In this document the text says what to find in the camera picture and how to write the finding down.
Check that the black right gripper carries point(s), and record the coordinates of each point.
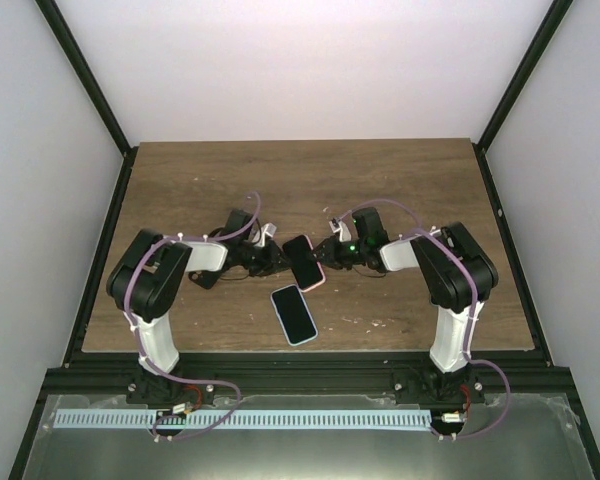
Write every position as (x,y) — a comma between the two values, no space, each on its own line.
(330,253)

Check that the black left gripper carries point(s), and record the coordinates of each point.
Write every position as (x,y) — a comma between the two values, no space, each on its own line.
(272,262)

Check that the pink phone case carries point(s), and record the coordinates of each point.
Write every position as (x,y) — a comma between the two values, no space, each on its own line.
(312,287)

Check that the light blue phone case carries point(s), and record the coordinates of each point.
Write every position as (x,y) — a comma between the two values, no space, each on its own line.
(294,315)

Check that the purple-edged smartphone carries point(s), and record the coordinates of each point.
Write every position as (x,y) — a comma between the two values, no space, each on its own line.
(293,314)

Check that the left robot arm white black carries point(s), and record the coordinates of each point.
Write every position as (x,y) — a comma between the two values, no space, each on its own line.
(145,282)

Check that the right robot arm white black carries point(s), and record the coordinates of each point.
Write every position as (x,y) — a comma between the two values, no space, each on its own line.
(457,272)

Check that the black phone case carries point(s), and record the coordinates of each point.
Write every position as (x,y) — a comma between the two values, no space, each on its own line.
(204,279)

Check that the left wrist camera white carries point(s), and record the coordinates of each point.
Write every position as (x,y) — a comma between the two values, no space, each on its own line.
(264,234)

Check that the light blue slotted cable duct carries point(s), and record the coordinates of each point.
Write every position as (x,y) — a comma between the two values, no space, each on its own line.
(394,420)

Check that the metal base plate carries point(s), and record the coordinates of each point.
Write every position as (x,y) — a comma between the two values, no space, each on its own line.
(527,436)

